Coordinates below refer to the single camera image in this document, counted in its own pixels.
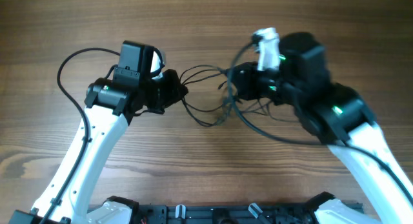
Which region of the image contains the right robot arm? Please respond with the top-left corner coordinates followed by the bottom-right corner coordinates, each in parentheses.
top-left (227, 28), bottom-right (412, 223)

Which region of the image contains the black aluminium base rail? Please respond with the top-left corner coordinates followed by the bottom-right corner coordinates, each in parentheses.
top-left (131, 203), bottom-right (317, 224)

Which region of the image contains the black USB cable three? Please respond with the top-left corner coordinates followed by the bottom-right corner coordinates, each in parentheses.
top-left (217, 78), bottom-right (299, 123)

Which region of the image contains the left camera black cable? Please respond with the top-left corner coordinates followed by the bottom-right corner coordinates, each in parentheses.
top-left (38, 47), bottom-right (165, 224)

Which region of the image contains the camera black cable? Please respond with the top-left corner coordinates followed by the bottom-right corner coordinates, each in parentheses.
top-left (38, 47), bottom-right (165, 224)
top-left (227, 39), bottom-right (413, 205)

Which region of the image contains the right camera black cable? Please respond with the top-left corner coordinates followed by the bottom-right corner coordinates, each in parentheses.
top-left (227, 39), bottom-right (413, 205)

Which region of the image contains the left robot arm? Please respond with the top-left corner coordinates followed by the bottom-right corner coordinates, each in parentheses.
top-left (10, 41), bottom-right (188, 224)

